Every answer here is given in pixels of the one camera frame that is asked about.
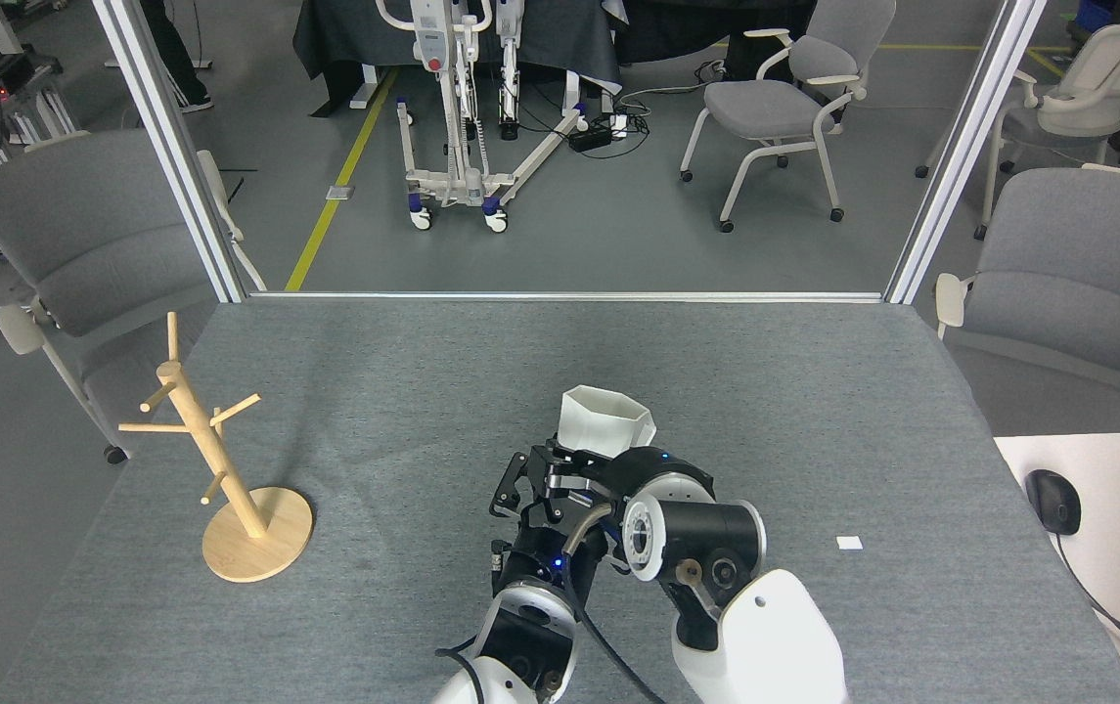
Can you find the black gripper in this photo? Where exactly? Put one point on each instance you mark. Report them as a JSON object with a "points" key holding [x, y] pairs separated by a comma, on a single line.
{"points": [[662, 464], [540, 557]]}

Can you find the white faceted cup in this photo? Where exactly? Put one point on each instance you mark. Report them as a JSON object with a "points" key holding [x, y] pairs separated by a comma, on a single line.
{"points": [[604, 420]]}

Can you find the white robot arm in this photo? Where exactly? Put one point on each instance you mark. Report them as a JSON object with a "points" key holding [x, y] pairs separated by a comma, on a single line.
{"points": [[765, 636], [520, 645]]}

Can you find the wooden cup rack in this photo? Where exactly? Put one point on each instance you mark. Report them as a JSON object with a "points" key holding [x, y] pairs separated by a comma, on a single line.
{"points": [[196, 416]]}

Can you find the silver crossbar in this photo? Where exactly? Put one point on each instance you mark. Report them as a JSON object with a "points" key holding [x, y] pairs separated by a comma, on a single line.
{"points": [[569, 296]]}

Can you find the power strip with plugs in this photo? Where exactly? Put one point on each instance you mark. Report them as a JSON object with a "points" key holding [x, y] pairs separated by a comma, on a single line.
{"points": [[594, 135]]}

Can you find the grey floor socket plate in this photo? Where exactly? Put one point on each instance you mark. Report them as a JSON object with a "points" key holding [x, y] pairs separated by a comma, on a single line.
{"points": [[338, 193]]}

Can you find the white stand on wheels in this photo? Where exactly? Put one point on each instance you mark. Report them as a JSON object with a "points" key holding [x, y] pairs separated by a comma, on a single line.
{"points": [[442, 39]]}

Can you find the black computer mouse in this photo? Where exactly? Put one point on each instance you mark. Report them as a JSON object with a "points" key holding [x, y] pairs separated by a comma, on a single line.
{"points": [[1053, 501]]}

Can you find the black cloth-covered table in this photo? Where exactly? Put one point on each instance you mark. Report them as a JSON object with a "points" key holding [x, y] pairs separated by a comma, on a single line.
{"points": [[344, 34]]}

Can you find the person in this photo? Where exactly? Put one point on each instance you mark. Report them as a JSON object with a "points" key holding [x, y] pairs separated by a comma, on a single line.
{"points": [[168, 49]]}

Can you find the cream mesh-back chair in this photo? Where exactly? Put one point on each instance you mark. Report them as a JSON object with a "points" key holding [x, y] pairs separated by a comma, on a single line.
{"points": [[1117, 68]]}

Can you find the grey chair with cream frame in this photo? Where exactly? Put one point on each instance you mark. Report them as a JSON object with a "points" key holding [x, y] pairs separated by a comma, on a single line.
{"points": [[770, 108], [80, 225], [1078, 254]]}

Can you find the silver post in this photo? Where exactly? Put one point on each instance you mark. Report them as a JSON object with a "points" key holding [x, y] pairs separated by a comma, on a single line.
{"points": [[961, 156], [168, 147]]}

